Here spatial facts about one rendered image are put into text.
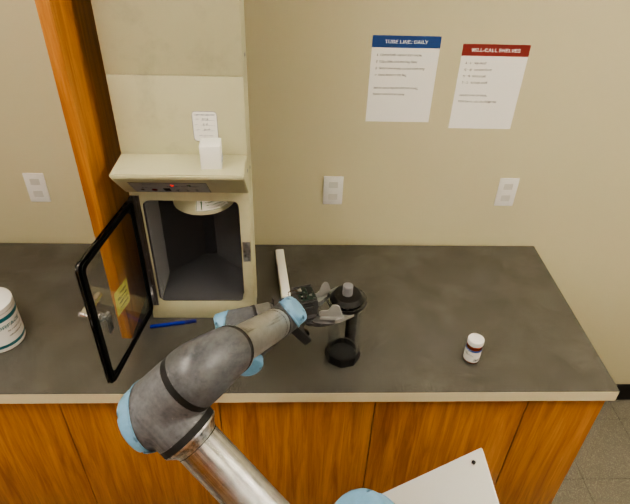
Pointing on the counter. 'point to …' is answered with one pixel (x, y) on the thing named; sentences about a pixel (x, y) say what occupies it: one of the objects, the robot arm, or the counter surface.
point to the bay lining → (190, 237)
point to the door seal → (92, 296)
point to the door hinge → (145, 247)
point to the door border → (89, 301)
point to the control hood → (181, 171)
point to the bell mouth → (202, 206)
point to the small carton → (211, 153)
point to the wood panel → (84, 102)
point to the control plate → (169, 187)
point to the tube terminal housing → (158, 141)
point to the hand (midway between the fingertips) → (344, 304)
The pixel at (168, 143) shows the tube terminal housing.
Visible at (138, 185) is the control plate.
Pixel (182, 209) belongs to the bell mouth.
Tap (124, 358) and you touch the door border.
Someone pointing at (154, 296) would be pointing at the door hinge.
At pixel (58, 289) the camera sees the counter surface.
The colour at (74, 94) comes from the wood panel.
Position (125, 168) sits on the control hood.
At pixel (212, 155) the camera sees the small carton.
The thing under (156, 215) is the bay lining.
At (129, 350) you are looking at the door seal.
